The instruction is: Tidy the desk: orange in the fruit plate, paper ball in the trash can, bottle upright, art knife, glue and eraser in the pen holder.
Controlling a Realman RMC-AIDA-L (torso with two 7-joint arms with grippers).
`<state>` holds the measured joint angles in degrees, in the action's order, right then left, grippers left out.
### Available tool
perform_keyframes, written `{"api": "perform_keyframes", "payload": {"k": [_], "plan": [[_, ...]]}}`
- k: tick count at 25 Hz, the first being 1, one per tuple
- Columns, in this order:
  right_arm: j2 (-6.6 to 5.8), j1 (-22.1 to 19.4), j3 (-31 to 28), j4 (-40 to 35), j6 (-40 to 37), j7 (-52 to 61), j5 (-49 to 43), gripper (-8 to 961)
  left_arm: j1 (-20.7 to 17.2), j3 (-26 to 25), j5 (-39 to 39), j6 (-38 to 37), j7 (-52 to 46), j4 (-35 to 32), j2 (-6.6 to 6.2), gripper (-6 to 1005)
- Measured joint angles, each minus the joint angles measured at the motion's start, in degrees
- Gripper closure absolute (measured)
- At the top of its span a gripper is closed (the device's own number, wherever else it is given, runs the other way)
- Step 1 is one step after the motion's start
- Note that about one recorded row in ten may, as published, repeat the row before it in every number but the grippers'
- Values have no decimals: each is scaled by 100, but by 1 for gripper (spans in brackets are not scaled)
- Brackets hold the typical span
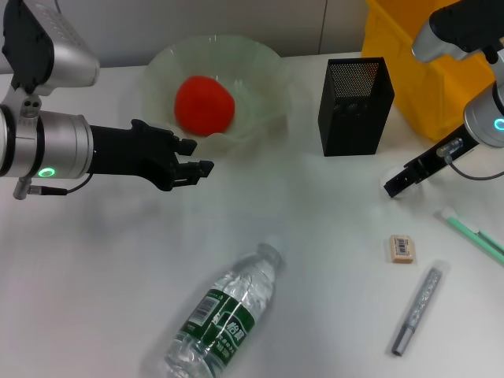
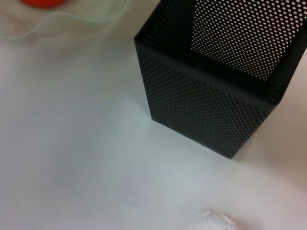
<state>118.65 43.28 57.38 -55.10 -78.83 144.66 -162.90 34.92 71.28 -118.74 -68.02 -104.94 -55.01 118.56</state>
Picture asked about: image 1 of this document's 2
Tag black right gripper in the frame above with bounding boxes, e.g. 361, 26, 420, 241
384, 132, 480, 198

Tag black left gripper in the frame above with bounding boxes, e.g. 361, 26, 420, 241
88, 118, 216, 193

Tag orange-red round fruit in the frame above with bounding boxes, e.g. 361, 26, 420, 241
174, 75, 236, 138

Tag clear water bottle green label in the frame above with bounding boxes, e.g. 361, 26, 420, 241
142, 235, 287, 378

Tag beige eraser with barcode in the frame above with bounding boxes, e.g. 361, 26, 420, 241
388, 234, 417, 265

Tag green pen white tip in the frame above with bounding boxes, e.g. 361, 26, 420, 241
435, 208, 504, 265

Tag black mesh pen holder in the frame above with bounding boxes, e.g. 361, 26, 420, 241
317, 57, 396, 158

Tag pale green glass fruit bowl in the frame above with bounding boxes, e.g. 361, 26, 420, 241
140, 34, 295, 161

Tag grey pen in clear sleeve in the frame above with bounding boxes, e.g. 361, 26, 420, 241
391, 259, 451, 358

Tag yellow plastic bin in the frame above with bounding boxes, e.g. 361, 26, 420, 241
361, 0, 504, 143

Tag right arm grey connector cable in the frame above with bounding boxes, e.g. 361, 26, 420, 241
436, 137, 504, 181

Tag left arm black connector cable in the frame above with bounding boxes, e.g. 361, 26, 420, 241
13, 172, 95, 201

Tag left wrist silver depth camera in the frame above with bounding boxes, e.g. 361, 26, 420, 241
0, 0, 102, 98

